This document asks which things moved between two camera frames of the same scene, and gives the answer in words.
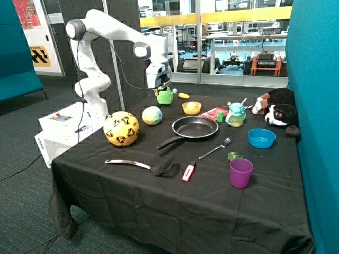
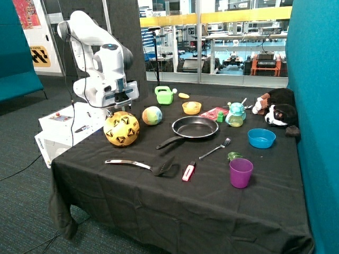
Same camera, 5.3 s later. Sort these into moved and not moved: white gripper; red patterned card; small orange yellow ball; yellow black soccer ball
Moved: white gripper
Not moved: yellow black soccer ball; small orange yellow ball; red patterned card
